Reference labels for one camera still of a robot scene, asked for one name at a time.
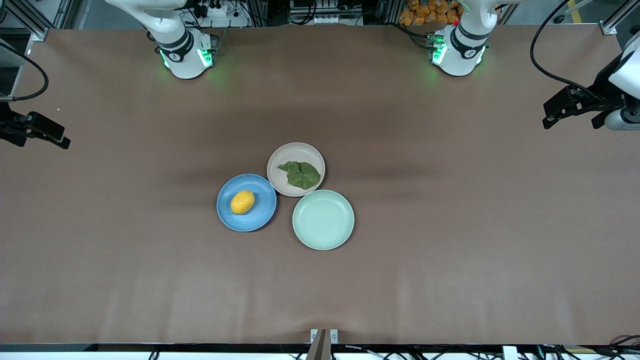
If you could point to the aluminium frame strut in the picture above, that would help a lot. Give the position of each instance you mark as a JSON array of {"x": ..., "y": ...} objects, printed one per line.
[
  {"x": 608, "y": 28},
  {"x": 39, "y": 35}
]

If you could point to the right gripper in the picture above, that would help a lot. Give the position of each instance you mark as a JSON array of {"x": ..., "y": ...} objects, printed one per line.
[{"x": 11, "y": 126}]

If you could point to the pale green plate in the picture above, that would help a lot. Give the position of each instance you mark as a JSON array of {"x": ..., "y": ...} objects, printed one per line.
[{"x": 323, "y": 220}]

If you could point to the yellow lemon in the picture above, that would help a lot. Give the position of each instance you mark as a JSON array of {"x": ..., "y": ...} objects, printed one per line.
[{"x": 242, "y": 202}]

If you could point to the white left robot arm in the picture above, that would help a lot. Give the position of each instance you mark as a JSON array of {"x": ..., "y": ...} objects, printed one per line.
[{"x": 467, "y": 45}]

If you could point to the white power strip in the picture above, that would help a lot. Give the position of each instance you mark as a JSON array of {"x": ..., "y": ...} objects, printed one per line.
[{"x": 217, "y": 11}]

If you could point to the green lettuce leaf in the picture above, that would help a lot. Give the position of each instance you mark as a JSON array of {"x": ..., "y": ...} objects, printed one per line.
[{"x": 302, "y": 175}]

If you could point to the orange items bag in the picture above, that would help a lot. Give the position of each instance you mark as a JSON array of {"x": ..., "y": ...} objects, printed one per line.
[{"x": 420, "y": 12}]

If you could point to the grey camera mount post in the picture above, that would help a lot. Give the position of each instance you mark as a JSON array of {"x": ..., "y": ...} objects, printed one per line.
[{"x": 320, "y": 350}]

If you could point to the beige plate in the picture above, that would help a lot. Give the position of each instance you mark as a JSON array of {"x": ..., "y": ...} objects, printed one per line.
[{"x": 295, "y": 152}]

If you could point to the blue plate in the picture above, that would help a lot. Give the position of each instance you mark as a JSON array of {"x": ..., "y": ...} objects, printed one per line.
[{"x": 260, "y": 215}]

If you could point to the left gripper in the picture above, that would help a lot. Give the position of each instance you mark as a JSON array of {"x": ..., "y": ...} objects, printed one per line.
[{"x": 601, "y": 89}]

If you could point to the silver mount bracket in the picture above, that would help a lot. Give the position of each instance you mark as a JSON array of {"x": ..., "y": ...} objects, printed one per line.
[{"x": 335, "y": 336}]

